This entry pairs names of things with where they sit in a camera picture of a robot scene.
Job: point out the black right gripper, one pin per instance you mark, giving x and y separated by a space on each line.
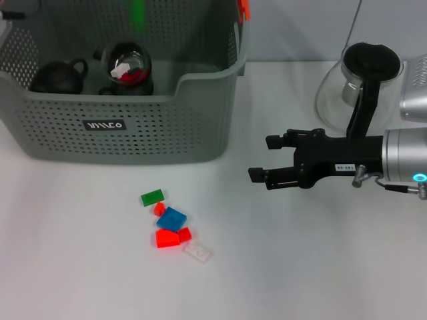
333 156

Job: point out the dark clay teapot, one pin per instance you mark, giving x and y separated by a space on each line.
56 78

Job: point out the white toy brick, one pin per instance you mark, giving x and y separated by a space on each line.
119 70
197 252

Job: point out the grey-green perforated storage basket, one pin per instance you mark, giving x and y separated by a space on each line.
166 133

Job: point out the blue square toy brick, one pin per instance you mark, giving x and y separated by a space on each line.
171 219

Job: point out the small red toy brick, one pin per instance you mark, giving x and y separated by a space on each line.
159 208
185 235

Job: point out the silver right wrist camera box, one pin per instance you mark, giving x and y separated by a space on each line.
415 90

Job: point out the dark red long toy brick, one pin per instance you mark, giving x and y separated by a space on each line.
128 78

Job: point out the orange-red sloped toy brick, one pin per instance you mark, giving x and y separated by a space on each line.
166 239

